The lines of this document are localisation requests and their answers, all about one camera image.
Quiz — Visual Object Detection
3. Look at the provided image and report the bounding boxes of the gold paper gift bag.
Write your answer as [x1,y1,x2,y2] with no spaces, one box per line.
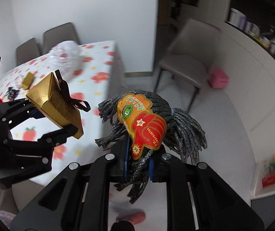
[26,70,91,139]

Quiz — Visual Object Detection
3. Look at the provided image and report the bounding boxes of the clear bag with cup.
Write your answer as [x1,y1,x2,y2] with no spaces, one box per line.
[48,41,81,76]

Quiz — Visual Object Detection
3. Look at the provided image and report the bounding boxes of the black scouring pad bundle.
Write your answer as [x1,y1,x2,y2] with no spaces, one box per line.
[95,90,207,204]

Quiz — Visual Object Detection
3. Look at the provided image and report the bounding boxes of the dark wrapper on table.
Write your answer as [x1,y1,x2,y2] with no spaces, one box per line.
[5,87,20,101]

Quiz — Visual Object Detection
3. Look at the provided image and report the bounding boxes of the small gold box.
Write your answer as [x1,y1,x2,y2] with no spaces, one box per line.
[21,72,35,90]

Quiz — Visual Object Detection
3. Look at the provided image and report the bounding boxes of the pink slipper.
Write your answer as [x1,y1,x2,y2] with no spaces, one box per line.
[116,212,146,225]

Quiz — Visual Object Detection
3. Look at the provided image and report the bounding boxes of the grey chair near table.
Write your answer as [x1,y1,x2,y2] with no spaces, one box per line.
[15,38,42,66]

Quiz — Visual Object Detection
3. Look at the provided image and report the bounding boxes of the white shelf with boxes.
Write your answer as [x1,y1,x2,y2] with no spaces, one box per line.
[250,154,275,200]

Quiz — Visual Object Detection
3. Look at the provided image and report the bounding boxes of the pink footstool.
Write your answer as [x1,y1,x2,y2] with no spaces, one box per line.
[207,68,229,89]

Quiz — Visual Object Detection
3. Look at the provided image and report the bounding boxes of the white base cabinets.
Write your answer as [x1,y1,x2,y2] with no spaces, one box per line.
[210,22,275,162]

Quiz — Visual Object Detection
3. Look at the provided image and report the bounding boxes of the grey chair by wall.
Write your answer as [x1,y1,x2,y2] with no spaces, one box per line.
[154,18,221,111]

